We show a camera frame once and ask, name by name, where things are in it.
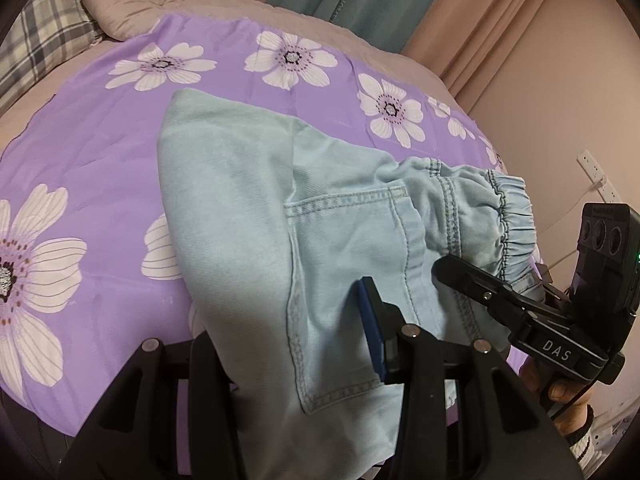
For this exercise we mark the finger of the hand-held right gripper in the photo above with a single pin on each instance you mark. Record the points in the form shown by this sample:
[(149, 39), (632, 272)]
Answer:
[(480, 292), (552, 292)]

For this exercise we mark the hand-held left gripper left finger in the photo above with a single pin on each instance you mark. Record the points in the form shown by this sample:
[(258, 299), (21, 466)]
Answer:
[(210, 385)]

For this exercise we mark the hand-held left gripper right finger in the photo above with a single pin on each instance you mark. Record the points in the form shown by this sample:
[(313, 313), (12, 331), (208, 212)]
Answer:
[(372, 340)]

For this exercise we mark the light blue denim pants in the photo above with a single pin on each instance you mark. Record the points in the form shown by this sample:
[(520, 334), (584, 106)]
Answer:
[(240, 210)]

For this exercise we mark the person's right forearm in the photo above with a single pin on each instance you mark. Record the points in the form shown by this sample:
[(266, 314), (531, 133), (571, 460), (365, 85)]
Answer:
[(582, 442)]

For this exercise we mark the person's right hand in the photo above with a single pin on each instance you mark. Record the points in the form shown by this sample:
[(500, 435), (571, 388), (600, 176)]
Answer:
[(565, 392)]

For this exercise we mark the white power strip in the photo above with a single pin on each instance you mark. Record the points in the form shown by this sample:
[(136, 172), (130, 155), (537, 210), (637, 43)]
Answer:
[(595, 170)]

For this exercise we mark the purple floral bedsheet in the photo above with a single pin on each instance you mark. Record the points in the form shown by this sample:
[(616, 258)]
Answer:
[(100, 160)]

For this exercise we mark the plaid pillow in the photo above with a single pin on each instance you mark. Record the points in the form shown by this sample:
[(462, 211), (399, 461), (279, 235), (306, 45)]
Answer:
[(40, 35)]

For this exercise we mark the beige pillow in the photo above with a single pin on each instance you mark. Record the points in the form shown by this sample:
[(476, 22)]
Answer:
[(140, 0)]

